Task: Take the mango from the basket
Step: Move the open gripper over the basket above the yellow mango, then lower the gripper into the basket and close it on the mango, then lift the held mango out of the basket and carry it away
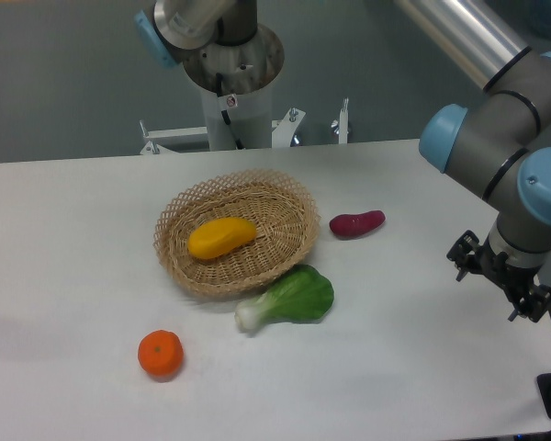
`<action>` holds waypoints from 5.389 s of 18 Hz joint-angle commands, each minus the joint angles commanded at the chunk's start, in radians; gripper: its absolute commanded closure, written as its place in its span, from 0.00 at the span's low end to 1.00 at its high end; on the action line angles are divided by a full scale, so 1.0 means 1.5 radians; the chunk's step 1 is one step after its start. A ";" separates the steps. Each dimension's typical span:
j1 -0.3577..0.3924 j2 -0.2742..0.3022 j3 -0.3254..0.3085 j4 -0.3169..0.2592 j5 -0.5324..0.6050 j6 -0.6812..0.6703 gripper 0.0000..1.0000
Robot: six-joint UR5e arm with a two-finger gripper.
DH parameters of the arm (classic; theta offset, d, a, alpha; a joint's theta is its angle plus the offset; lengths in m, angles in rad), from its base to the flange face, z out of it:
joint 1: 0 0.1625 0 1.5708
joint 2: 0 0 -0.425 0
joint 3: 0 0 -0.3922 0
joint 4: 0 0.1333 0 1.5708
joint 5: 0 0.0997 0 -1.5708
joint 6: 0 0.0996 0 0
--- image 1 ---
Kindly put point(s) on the woven wicker basket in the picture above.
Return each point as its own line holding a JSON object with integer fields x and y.
{"x": 282, "y": 209}

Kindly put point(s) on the orange toy tangerine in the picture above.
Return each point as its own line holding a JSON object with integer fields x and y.
{"x": 160, "y": 353}

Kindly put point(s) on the green toy bok choy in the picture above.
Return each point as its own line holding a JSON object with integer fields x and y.
{"x": 302, "y": 294}

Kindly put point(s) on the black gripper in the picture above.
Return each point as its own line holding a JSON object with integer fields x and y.
{"x": 508, "y": 267}

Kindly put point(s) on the purple toy sweet potato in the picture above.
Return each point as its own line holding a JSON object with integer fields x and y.
{"x": 350, "y": 226}

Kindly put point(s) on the yellow toy mango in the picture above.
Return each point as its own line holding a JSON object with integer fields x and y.
{"x": 219, "y": 237}

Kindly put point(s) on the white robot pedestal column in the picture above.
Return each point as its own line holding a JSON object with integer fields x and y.
{"x": 238, "y": 121}

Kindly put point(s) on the white metal base frame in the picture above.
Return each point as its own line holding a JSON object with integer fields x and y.
{"x": 284, "y": 134}

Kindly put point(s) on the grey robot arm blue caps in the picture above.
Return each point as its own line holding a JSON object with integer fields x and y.
{"x": 233, "y": 60}

